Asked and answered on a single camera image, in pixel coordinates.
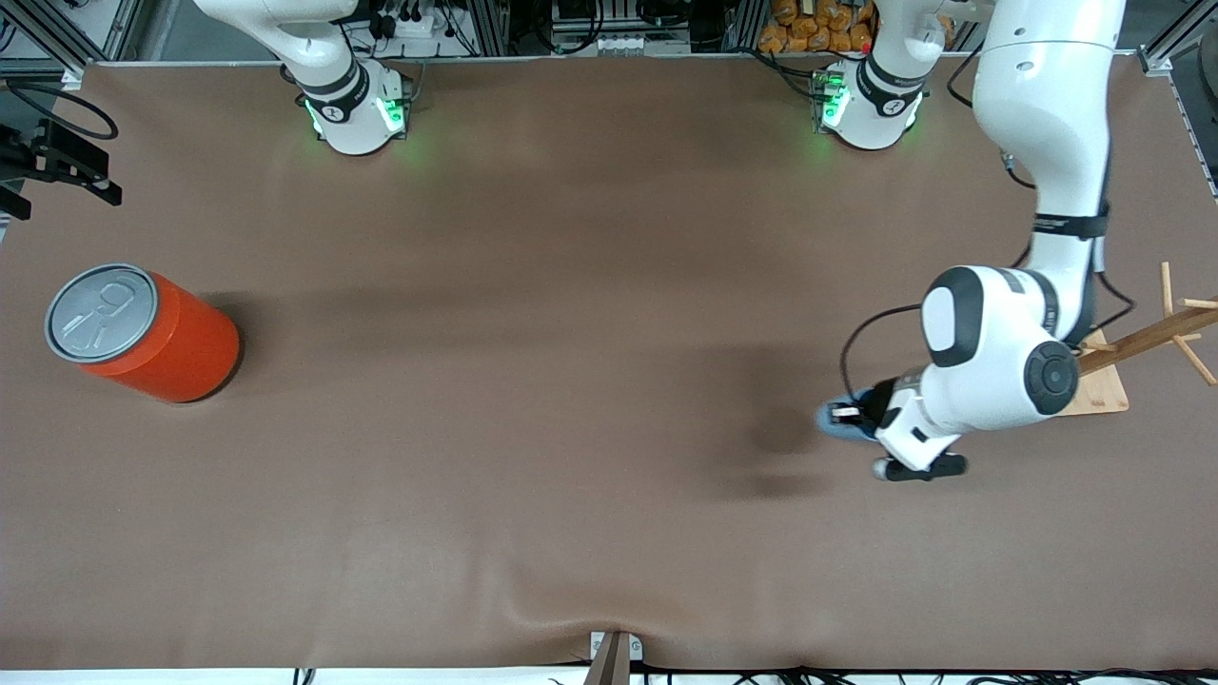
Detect orange can with silver lid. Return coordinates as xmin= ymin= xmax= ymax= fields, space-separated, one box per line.
xmin=45 ymin=264 xmax=242 ymax=404

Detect metal table edge bracket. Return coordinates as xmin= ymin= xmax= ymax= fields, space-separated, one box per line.
xmin=589 ymin=630 xmax=644 ymax=663

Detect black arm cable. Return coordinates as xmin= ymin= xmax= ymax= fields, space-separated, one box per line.
xmin=5 ymin=81 xmax=120 ymax=143
xmin=840 ymin=43 xmax=1138 ymax=393

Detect brown table mat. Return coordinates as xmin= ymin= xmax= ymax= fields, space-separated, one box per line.
xmin=0 ymin=52 xmax=1218 ymax=672

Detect wooden cup rack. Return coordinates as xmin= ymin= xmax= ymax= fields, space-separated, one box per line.
xmin=1073 ymin=264 xmax=1218 ymax=416

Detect white power strip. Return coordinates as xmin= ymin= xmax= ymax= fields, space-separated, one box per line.
xmin=376 ymin=8 xmax=450 ymax=41

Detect brown wooden strip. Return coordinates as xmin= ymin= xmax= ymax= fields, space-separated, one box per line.
xmin=582 ymin=632 xmax=632 ymax=685

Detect aluminium frame rail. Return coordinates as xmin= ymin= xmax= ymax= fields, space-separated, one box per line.
xmin=0 ymin=0 xmax=144 ymax=91
xmin=1137 ymin=0 xmax=1218 ymax=79

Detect light blue cup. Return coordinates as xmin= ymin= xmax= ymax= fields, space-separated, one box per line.
xmin=815 ymin=387 xmax=881 ymax=444

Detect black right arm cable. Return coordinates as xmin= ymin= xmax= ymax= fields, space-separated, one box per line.
xmin=5 ymin=81 xmax=120 ymax=143

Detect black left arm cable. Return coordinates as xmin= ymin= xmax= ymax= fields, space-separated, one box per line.
xmin=840 ymin=43 xmax=1138 ymax=393

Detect orange snack packets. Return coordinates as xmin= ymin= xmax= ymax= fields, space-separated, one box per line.
xmin=757 ymin=0 xmax=954 ymax=56

